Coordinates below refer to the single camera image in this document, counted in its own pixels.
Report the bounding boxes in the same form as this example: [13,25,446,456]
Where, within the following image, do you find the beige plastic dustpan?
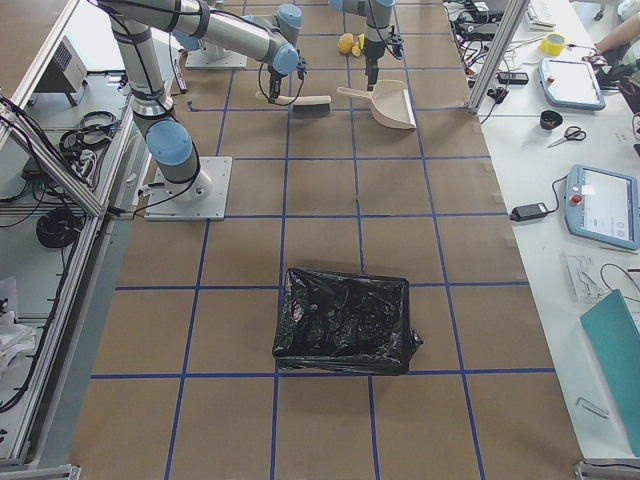
[336,79,417,130]

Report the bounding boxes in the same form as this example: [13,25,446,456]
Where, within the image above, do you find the white crumpled cloth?
[0,277,37,376]

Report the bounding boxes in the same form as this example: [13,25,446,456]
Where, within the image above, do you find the scissors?
[548,125,587,148]

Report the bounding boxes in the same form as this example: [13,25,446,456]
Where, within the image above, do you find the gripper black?
[268,68,283,103]
[363,38,384,91]

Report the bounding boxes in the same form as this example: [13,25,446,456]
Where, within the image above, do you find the beige hand brush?
[255,92,332,116]

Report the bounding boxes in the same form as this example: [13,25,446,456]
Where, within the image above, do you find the black power adapter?
[509,202,550,222]

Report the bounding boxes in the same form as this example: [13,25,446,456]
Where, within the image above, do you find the blue teach pendant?
[538,58,606,111]
[564,165,639,251]

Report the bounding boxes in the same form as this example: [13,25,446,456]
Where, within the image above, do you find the black round cup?
[539,110,564,131]

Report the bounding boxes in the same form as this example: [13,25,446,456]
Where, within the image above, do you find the brown crumpled wrapper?
[337,33,355,55]

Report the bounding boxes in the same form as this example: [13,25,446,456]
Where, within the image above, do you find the coiled black cable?
[35,206,81,249]

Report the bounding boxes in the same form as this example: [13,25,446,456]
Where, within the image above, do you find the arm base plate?
[186,44,247,70]
[144,157,233,221]

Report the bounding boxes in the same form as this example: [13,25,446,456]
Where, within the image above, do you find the aluminium frame post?
[466,0,528,114]

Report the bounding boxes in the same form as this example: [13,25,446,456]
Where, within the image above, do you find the hex key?
[575,396,610,419]

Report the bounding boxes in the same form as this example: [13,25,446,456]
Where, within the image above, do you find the teal folder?
[580,290,639,456]

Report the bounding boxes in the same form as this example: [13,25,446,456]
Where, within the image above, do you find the yellow tape roll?
[539,32,566,57]

